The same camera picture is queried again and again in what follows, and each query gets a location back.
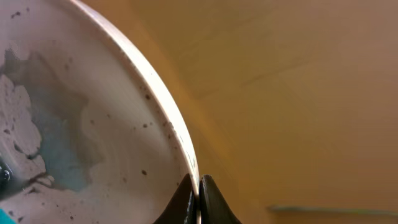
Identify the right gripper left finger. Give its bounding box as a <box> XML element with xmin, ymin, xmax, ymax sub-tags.
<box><xmin>154</xmin><ymin>174</ymin><xmax>197</xmax><ymax>224</ymax></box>

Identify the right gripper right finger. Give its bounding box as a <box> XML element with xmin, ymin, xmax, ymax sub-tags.
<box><xmin>199</xmin><ymin>175</ymin><xmax>242</xmax><ymax>224</ymax></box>

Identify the white speckled plate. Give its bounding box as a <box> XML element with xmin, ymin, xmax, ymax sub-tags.
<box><xmin>1</xmin><ymin>1</ymin><xmax>200</xmax><ymax>223</ymax></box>

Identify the teal plastic tray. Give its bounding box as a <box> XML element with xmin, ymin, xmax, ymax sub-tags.
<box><xmin>0</xmin><ymin>209</ymin><xmax>16</xmax><ymax>224</ymax></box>

